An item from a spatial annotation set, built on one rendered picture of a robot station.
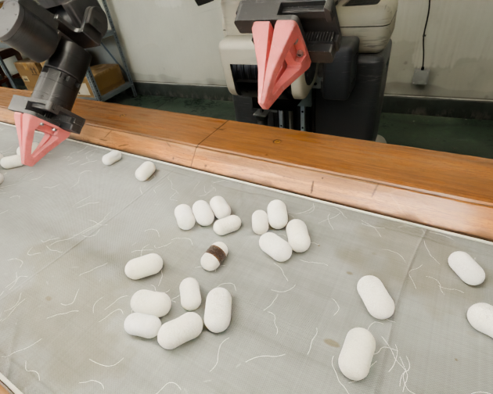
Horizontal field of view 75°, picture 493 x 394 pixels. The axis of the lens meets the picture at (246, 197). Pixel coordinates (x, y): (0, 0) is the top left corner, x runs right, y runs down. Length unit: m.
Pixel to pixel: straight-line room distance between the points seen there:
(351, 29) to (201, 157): 0.73
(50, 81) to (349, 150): 0.45
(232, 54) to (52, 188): 0.55
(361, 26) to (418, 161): 0.71
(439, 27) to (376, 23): 1.20
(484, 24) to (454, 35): 0.14
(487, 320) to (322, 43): 0.29
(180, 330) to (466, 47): 2.18
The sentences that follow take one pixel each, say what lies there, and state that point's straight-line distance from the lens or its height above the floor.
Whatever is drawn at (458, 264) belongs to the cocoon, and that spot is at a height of 0.75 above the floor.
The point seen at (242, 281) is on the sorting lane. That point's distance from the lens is 0.31.
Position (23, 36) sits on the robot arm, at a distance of 0.57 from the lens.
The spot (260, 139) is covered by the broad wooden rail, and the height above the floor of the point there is 0.76.
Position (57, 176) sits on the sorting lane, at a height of 0.74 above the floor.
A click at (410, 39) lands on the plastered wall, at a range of 2.27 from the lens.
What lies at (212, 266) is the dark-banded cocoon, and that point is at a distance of 0.31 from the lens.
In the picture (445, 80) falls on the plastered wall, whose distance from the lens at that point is 2.34.
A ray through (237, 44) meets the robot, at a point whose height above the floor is 0.79.
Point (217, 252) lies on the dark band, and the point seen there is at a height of 0.76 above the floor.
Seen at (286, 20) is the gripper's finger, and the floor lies 0.92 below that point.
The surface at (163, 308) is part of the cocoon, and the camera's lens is 0.29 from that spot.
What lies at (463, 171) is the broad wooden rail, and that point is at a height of 0.76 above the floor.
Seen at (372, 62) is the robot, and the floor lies 0.67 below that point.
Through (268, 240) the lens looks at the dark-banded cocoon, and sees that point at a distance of 0.31.
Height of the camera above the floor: 0.99
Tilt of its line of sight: 38 degrees down
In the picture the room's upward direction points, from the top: 8 degrees counter-clockwise
